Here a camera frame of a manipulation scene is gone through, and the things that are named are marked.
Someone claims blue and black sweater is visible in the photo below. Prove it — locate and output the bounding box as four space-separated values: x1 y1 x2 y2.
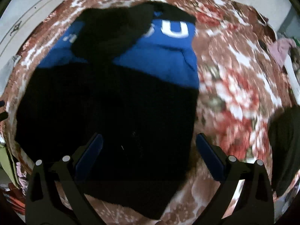
15 1 199 220

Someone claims floral brown white blanket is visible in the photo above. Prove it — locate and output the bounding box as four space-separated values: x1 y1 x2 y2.
1 0 292 224

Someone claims pink cloth on bed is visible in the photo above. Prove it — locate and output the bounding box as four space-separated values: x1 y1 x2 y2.
267 38 296 69

